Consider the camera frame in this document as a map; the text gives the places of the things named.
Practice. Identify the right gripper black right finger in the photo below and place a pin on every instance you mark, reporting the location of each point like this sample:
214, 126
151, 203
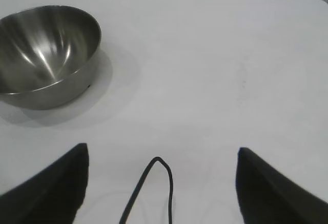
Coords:
269, 198

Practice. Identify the stainless steel mixing bowl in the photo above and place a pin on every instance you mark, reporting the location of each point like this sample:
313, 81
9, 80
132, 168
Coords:
38, 55

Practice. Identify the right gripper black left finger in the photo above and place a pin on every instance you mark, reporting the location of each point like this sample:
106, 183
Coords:
51, 195

